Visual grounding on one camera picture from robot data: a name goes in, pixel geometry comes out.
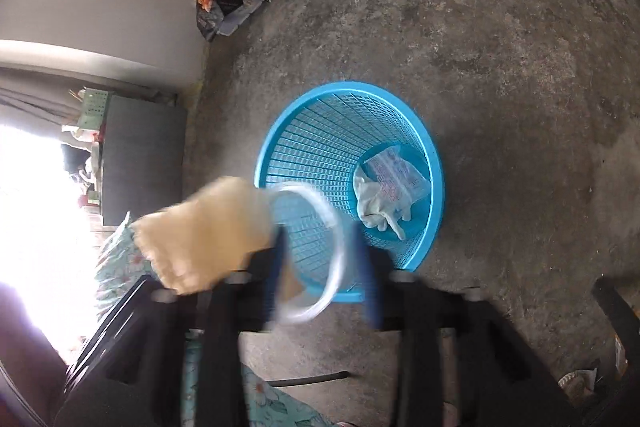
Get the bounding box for floral teal blanket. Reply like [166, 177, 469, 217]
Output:
[94, 212, 323, 427]

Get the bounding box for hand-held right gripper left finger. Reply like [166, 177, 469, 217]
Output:
[55, 226, 289, 427]

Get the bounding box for green plastic crate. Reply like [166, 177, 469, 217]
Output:
[79, 89, 110, 128]

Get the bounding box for black plastic bag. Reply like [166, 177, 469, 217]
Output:
[196, 0, 244, 42]

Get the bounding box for cream paper cup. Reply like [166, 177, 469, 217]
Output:
[134, 176, 347, 325]

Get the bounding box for white glove in basket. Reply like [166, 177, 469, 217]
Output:
[353, 174, 407, 241]

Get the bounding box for blue plastic mesh basket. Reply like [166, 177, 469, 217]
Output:
[253, 81, 445, 304]

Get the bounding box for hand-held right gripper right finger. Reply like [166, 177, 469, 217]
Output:
[351, 222, 583, 427]

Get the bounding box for dark grey cabinet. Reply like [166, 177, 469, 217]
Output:
[101, 94, 189, 228]

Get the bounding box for clear printed plastic packet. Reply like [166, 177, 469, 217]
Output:
[363, 146, 431, 214]

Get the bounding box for black cable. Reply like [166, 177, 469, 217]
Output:
[267, 370, 351, 389]

